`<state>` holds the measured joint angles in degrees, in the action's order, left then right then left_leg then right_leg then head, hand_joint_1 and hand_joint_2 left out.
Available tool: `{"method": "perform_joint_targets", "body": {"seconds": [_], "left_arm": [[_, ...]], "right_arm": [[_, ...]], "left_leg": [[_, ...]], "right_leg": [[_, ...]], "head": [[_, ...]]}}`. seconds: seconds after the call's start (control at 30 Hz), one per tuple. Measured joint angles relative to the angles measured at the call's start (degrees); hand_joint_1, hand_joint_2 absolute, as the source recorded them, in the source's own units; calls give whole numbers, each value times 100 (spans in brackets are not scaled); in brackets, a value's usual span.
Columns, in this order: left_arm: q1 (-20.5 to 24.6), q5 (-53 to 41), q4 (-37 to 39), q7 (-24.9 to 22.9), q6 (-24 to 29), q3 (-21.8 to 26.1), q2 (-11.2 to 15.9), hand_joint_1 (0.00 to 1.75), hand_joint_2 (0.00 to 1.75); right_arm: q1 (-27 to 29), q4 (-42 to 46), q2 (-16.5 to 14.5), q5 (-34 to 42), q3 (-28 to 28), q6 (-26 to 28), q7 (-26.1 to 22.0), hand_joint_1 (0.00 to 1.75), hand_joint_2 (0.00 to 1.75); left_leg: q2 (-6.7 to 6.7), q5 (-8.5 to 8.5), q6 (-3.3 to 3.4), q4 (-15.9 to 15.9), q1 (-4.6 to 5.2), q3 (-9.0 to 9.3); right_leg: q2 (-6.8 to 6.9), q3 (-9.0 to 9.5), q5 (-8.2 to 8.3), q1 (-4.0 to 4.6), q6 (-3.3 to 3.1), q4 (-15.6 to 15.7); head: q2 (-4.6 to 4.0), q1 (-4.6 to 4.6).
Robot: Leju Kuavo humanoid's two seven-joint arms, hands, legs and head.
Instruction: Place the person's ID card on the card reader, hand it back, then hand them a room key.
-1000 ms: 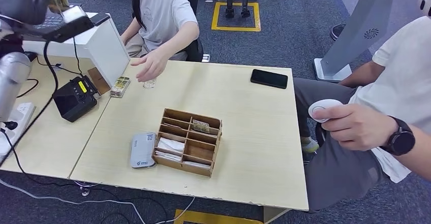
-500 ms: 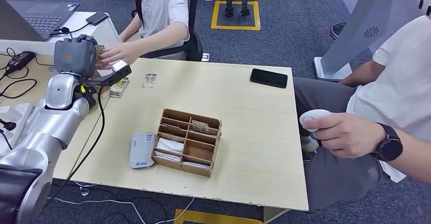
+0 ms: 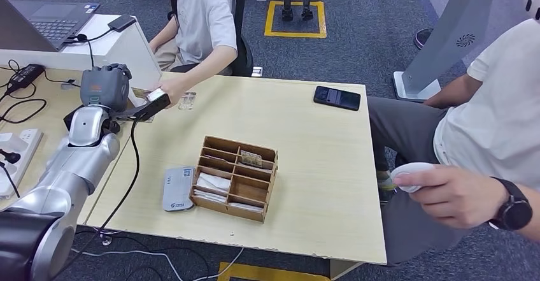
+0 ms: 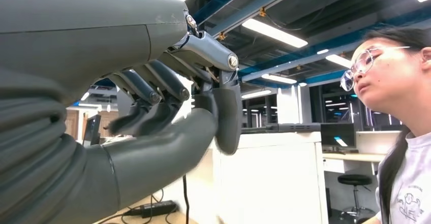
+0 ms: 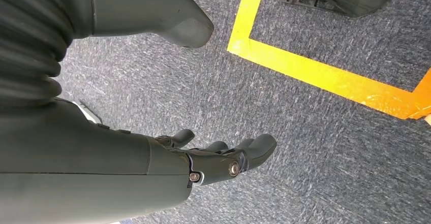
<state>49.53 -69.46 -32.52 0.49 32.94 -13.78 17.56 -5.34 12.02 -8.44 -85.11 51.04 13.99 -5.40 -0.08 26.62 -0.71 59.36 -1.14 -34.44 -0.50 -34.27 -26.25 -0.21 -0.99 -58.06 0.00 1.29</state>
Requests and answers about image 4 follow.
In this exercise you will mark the black computer monitor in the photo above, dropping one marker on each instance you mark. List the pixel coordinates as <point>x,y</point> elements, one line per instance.
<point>336,131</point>
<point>91,130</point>

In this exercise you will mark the black round stool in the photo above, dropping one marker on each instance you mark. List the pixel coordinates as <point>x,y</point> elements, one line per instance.
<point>355,179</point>

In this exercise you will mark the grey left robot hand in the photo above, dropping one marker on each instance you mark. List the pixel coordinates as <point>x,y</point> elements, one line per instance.
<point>84,30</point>

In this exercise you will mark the clear eyeglasses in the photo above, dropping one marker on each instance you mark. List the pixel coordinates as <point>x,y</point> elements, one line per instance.
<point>362,64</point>

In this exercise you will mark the white desk partition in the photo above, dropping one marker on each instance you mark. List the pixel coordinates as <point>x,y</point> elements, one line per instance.
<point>269,182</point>

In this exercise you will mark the background office desk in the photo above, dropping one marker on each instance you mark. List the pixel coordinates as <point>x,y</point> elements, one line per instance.
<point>353,157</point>

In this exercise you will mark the person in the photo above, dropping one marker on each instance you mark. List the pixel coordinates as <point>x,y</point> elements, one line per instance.
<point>414,182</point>

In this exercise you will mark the black power adapter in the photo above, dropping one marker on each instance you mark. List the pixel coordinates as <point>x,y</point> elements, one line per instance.
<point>158,209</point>

